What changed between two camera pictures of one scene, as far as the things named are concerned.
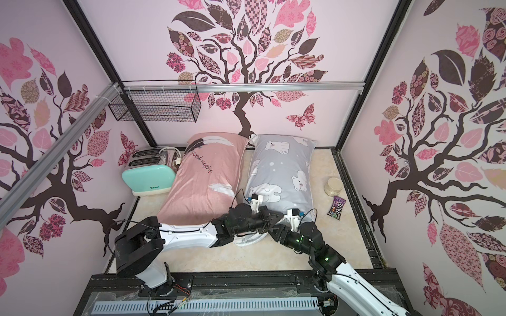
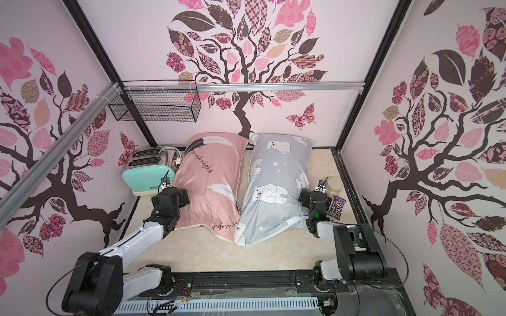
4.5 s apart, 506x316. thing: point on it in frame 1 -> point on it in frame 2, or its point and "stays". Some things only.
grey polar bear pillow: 277,168 stays
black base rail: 292,287 stays
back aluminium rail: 244,87 stays
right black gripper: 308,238 -> 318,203
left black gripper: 266,214 -> 184,198
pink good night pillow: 203,184 stays
